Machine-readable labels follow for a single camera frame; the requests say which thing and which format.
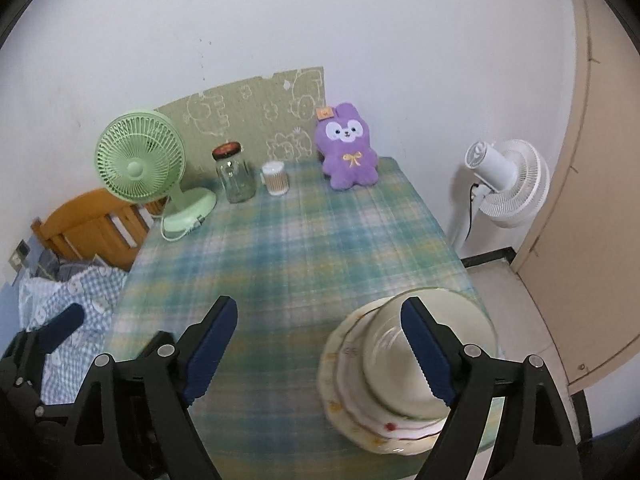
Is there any white fan cable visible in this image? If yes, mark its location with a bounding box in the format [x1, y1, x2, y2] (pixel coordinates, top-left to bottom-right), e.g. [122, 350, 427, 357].
[160, 212, 203, 242]

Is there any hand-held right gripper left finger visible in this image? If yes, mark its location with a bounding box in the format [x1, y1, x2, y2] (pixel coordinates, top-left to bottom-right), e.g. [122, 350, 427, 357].
[74, 295, 239, 480]

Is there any black fan cable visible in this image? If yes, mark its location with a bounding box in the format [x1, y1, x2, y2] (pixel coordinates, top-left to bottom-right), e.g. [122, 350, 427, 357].
[464, 182, 488, 243]

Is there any white standing fan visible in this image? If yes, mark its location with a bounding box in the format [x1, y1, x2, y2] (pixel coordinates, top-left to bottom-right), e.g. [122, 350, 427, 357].
[447, 139, 551, 251]

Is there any beige door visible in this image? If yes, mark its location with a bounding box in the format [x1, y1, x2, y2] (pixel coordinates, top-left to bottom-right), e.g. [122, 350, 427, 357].
[510, 0, 640, 391]

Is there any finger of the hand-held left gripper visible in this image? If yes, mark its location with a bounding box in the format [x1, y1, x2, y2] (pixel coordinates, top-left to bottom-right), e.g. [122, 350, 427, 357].
[10, 302, 85, 362]

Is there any purple plush bunny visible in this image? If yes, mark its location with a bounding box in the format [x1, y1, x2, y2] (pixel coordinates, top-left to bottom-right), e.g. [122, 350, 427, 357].
[315, 102, 380, 192]

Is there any round yellow flower plate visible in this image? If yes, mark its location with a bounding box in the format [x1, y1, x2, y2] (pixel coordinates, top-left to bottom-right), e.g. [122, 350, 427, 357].
[334, 310, 451, 443]

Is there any green desk fan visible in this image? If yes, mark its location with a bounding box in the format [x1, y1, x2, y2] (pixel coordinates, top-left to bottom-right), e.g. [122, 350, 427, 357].
[95, 109, 218, 242]

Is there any glass jar with dark lid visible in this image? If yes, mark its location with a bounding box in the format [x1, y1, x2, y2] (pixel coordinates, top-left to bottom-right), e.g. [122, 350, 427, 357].
[212, 142, 257, 204]

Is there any grey plaid cloth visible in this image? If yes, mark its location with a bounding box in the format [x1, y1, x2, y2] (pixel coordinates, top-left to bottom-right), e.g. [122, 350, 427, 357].
[35, 252, 68, 281]

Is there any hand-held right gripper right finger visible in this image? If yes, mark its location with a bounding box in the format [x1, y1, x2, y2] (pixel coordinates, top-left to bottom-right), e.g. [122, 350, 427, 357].
[400, 296, 585, 480]

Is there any blue checked printed blanket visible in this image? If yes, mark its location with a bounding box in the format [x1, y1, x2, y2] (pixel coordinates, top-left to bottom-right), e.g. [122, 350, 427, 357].
[17, 262, 131, 406]

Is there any white cotton swab container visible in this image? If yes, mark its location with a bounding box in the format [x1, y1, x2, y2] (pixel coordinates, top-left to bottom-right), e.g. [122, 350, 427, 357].
[260, 161, 291, 196]

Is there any scalloped yellow flower plate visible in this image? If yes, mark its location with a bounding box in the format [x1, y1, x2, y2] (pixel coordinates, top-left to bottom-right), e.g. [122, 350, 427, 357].
[317, 305, 501, 456]

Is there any wooden bed headboard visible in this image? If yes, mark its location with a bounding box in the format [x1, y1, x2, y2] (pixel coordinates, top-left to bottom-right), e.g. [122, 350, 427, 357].
[31, 188, 166, 273]

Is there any green printed board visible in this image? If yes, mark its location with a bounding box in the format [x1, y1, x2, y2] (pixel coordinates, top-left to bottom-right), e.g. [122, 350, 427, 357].
[154, 65, 327, 181]

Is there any floral ceramic bowl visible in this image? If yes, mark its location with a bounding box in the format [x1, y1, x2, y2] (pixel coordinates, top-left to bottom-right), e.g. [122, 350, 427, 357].
[367, 375, 451, 420]
[361, 287, 499, 420]

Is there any small red flower plate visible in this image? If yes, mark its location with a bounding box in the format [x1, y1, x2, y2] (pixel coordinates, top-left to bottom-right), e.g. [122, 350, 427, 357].
[350, 400, 446, 441]

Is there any plaid tablecloth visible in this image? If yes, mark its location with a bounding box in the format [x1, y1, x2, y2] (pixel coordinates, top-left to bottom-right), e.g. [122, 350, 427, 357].
[102, 156, 506, 480]

